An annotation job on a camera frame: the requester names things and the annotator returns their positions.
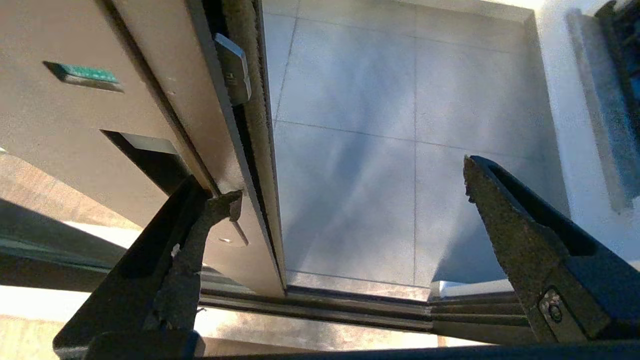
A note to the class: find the short grey stone window sill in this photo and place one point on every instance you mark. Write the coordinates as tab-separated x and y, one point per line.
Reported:
605	125

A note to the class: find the green lock indicator window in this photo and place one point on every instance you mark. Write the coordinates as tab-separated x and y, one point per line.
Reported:
90	75

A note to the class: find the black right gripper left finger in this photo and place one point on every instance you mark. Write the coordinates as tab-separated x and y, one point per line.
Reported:
150	280

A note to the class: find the silver door latch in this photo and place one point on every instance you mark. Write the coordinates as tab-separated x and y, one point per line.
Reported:
235	67

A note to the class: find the brown framed sliding glass door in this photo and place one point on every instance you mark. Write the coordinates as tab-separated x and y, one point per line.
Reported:
75	125

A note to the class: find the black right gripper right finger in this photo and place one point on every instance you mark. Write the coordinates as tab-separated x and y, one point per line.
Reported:
550	260

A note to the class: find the short black metal balcony railing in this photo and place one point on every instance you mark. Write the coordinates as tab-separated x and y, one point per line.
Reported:
627	40

